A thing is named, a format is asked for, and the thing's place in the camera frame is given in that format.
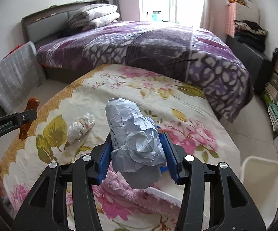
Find blue grey paper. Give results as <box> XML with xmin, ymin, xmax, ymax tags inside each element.
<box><xmin>105</xmin><ymin>98</ymin><xmax>167</xmax><ymax>189</ymax></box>

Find orange brown wrapper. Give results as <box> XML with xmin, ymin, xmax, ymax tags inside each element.
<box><xmin>19</xmin><ymin>98</ymin><xmax>40</xmax><ymax>140</ymax></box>

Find white paper tissue box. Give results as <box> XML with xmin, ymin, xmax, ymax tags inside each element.
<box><xmin>143</xmin><ymin>184</ymin><xmax>182</xmax><ymax>207</ymax></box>

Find white plastic trash bin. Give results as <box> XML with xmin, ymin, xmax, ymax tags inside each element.
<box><xmin>240</xmin><ymin>156</ymin><xmax>278</xmax><ymax>228</ymax></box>

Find crumpled white tissue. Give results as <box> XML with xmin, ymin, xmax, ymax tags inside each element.
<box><xmin>67</xmin><ymin>113</ymin><xmax>95</xmax><ymax>144</ymax></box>

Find grey checked cloth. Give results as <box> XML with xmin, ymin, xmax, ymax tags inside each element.
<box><xmin>0</xmin><ymin>41</ymin><xmax>46</xmax><ymax>114</ymax></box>

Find floral cream sheet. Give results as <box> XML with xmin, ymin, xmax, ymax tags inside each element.
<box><xmin>0</xmin><ymin>63</ymin><xmax>241</xmax><ymax>231</ymax></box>

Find purple patterned bed blanket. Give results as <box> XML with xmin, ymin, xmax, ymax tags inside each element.
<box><xmin>37</xmin><ymin>21</ymin><xmax>254</xmax><ymax>122</ymax></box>

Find dark bed headboard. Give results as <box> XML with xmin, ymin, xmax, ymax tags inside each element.
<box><xmin>21</xmin><ymin>1</ymin><xmax>96</xmax><ymax>43</ymax></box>

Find black low bench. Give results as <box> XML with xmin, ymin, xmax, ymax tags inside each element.
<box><xmin>225</xmin><ymin>35</ymin><xmax>274</xmax><ymax>95</ymax></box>

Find teal basket at window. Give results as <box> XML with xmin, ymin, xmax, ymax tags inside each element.
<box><xmin>152</xmin><ymin>10</ymin><xmax>162</xmax><ymax>22</ymax></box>

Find pile of dark clothes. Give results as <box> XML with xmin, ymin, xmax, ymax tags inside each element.
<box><xmin>234</xmin><ymin>20</ymin><xmax>269</xmax><ymax>53</ymax></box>

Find stacked purple white pillows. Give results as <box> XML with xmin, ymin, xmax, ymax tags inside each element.
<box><xmin>68</xmin><ymin>4</ymin><xmax>120</xmax><ymax>29</ymax></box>

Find pink white drawer cabinet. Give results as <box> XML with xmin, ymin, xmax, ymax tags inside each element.
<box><xmin>225</xmin><ymin>0</ymin><xmax>260</xmax><ymax>37</ymax></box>

